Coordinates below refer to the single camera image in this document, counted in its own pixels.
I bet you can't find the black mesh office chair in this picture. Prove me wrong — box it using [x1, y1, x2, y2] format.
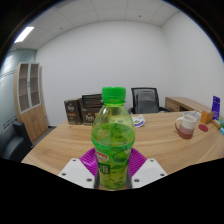
[127, 87, 172, 115]

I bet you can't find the purple hanging package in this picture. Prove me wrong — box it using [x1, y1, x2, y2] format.
[210, 95, 222, 121]

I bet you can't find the green drink bottle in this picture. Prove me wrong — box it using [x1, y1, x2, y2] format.
[90, 86, 136, 191]

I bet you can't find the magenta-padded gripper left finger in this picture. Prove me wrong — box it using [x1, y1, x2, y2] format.
[57, 147, 100, 190]

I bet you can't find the small dark brown cardboard box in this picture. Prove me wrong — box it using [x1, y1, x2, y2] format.
[63, 97, 84, 126]

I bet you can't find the large dark brown cardboard box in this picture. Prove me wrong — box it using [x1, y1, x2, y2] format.
[79, 93, 104, 126]

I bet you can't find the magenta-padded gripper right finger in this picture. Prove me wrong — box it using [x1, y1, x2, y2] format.
[126, 147, 168, 190]

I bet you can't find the flat round red coaster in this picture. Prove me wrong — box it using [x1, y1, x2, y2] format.
[198, 123, 210, 133]

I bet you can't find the white and brown mug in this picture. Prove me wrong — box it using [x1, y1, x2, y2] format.
[174, 114, 198, 140]

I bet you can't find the orange-brown cardboard box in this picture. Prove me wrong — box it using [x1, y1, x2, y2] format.
[200, 109, 215, 125]

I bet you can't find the small tan box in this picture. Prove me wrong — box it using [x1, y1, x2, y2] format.
[211, 119, 223, 130]

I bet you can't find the black leather armchair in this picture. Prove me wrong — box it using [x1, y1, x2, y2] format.
[0, 120, 34, 163]

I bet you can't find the white green purple leaflet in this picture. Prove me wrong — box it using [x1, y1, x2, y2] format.
[130, 114, 146, 129]

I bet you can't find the wooden shelf cabinet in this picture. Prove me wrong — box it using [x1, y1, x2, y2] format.
[13, 62, 49, 144]

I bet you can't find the rectangular ceiling light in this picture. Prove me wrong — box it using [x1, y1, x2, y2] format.
[13, 26, 35, 44]

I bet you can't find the wooden side desk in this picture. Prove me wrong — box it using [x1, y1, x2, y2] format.
[164, 96, 214, 114]

